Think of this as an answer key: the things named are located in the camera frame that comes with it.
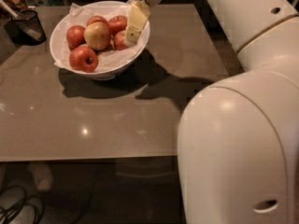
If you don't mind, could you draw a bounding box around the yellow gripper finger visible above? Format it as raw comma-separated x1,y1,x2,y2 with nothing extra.
124,1,150,47

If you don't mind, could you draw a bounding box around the red apple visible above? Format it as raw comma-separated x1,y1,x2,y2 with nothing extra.
86,15,108,26
113,31,127,50
68,45,98,73
108,15,127,35
66,25,85,49

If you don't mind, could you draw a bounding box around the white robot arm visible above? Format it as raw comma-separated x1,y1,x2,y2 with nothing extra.
178,0,299,224

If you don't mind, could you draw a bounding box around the yellow-red apple centre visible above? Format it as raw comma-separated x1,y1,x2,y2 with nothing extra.
84,21,111,50

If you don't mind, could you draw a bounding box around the white bowl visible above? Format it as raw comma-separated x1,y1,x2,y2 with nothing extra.
50,0,151,81

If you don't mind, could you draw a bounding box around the white paper liner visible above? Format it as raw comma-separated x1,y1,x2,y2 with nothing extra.
53,2,149,74

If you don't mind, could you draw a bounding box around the black mesh pen cup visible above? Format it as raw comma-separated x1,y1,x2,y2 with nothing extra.
12,10,47,46

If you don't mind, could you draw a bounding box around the white utensil in cup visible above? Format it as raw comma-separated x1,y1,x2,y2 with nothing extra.
0,0,46,43

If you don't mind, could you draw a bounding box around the black cable on floor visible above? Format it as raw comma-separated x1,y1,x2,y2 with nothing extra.
0,184,46,224

